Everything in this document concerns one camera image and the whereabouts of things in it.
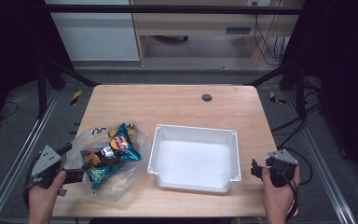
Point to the aluminium floor rail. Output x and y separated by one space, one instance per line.
326 174
18 161

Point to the clear plastic bag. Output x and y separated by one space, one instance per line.
127 177

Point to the white plastic bin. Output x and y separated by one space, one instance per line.
195 158

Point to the black metal frame strut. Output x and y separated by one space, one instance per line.
273 74
74 76

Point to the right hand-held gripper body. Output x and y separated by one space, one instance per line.
281 169

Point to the person's left hand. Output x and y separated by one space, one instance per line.
45 196

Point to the white cabinet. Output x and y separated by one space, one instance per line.
96 37

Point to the yellow black tape strip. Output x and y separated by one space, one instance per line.
275 98
76 97

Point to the blue potato chips packet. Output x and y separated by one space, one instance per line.
113 155

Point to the light wooden desk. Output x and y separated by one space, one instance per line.
199 26

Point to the black metal crossbar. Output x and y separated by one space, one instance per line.
174 9

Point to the person's right hand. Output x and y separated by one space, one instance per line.
276 196

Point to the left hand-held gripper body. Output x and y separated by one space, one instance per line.
46 160

